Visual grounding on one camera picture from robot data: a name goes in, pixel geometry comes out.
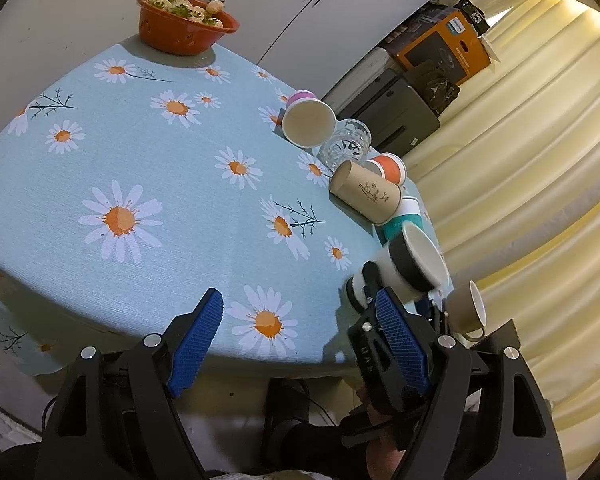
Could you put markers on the black storage case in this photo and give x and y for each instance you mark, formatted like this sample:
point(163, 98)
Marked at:
point(395, 110)

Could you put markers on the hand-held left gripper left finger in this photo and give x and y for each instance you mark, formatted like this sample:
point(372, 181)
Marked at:
point(196, 345)

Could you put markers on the white cabinet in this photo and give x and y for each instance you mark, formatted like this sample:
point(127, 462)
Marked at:
point(330, 10)

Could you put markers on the teal and white paper cup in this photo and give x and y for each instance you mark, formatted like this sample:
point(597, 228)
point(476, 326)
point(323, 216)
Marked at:
point(402, 220)

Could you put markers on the pile of pale strawberries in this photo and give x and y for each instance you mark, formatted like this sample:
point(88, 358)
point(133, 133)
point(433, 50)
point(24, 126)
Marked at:
point(192, 7)

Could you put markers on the dark bag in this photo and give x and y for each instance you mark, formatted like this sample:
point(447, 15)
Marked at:
point(435, 87)

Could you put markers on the white cup with black band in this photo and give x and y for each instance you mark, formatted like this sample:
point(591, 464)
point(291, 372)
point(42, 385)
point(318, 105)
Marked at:
point(415, 265)

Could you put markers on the small black device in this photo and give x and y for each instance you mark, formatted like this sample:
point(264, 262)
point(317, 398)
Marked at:
point(472, 16)

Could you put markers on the light blue daisy tablecloth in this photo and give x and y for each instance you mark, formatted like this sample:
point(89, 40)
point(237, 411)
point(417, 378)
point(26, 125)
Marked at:
point(130, 185)

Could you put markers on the person's right hand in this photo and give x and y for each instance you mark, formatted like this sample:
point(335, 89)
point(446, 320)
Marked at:
point(380, 457)

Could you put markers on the orange and black cardboard box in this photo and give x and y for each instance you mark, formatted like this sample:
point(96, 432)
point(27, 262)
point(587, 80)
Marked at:
point(442, 45)

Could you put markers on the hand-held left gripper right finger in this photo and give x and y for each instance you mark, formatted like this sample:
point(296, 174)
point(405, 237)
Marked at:
point(401, 352)

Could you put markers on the grey box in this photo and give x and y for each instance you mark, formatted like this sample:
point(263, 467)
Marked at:
point(365, 72)

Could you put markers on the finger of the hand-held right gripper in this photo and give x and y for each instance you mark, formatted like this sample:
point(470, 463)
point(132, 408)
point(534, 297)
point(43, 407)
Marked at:
point(367, 355)
point(432, 316)

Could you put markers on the brown kraft paper cup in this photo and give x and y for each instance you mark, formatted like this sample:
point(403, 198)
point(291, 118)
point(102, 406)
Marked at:
point(365, 191)

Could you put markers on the clear glass tumbler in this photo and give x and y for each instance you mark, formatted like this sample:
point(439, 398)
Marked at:
point(345, 145)

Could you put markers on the cream curtain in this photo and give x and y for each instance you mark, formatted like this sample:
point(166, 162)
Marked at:
point(540, 185)

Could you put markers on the pink paper cup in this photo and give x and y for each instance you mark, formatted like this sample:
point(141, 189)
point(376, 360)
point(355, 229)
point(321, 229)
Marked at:
point(307, 122)

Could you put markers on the orange paper cup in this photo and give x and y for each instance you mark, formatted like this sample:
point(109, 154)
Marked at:
point(390, 166)

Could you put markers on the orange colander bowl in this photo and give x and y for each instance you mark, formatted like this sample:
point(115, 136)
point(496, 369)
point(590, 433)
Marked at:
point(177, 32)

